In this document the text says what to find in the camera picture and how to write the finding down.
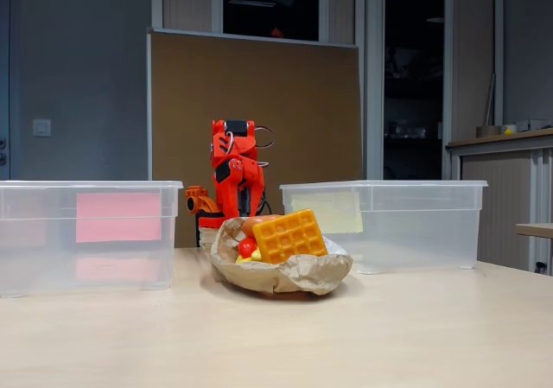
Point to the small side table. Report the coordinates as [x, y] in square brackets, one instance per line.
[535, 230]

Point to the yellow toy banana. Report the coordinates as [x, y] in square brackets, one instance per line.
[255, 256]

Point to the red robot arm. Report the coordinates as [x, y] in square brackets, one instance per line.
[237, 144]

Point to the brown toy donut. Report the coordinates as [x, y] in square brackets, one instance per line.
[252, 226]

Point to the wooden base plate stack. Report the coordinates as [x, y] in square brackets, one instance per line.
[207, 237]

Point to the brown pinboard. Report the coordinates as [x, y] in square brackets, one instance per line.
[302, 124]

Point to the brown paper bag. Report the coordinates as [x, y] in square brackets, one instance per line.
[268, 275]

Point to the white light switch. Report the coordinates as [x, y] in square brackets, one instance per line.
[42, 127]

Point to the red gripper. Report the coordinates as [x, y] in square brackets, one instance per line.
[237, 186]

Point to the orange printed part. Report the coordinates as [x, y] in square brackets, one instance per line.
[196, 200]

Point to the grey roller shutter cabinet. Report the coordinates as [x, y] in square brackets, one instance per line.
[497, 189]

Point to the clear plastic bin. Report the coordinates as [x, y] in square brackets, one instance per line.
[423, 232]
[43, 254]

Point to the pink paper label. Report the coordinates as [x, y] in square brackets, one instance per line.
[116, 217]

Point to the clear plastic film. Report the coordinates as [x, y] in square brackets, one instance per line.
[337, 246]

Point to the yellow-green paper label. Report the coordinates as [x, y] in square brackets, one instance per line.
[341, 211]

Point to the red toy chili pepper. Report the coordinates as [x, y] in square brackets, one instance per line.
[247, 247]

